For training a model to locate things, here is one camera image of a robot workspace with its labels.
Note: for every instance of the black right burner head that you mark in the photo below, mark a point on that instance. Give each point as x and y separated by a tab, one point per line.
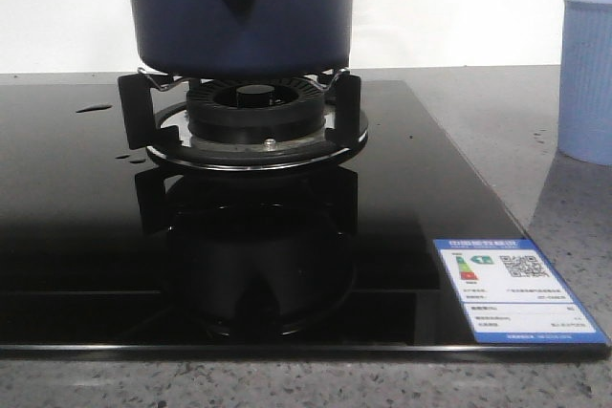
251	111

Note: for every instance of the dark blue cooking pot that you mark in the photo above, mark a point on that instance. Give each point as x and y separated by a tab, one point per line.
243	38

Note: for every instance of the black glass gas cooktop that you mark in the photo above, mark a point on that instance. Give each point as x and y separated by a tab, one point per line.
105	255

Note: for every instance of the black right pot support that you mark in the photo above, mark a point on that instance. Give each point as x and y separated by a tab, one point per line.
166	137

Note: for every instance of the light blue ribbed cup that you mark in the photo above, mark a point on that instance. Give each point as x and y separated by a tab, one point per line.
584	117

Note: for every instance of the blue energy label sticker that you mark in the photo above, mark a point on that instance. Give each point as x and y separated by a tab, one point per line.
510	294

